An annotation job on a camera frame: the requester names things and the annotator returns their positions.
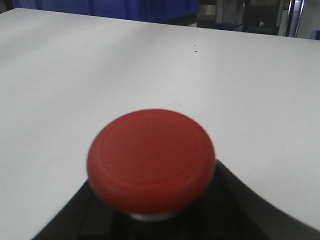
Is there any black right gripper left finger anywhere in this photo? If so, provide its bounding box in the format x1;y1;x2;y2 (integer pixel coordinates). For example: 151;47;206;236
31;181;131;240

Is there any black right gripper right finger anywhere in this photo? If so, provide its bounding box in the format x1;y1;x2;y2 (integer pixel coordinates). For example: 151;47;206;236
174;158;320;240

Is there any red push button switch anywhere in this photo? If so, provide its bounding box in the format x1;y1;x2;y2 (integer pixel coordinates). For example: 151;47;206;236
86;109;216;215

